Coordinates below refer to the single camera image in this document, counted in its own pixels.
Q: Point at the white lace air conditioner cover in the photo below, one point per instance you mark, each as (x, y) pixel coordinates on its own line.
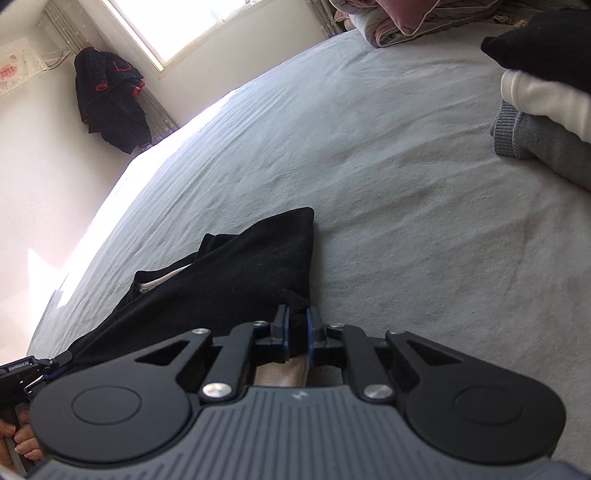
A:
(21, 64)

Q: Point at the dark hanging jacket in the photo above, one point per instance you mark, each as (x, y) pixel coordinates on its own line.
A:
(111, 101)

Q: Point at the window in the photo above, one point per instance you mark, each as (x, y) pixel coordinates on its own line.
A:
(184, 23)

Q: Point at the small beige trinket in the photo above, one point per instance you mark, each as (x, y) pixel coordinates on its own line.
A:
(498, 20)

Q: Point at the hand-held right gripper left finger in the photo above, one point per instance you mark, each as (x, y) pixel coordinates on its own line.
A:
(286, 332)

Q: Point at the person's left hand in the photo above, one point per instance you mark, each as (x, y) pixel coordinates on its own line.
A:
(23, 445)

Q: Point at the folded grey pink quilt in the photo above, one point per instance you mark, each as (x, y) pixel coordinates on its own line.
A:
(369, 23)

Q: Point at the beige and black raglan shirt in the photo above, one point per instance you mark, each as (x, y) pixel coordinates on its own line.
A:
(231, 277)

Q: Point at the grey bed sheet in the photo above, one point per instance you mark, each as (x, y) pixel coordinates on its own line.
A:
(392, 184)

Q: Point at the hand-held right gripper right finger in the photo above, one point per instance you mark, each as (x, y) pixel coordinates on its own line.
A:
(310, 332)

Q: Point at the folded black garment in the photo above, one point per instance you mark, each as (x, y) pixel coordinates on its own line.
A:
(545, 46)

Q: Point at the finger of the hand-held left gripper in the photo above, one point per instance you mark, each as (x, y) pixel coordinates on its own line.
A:
(55, 361)

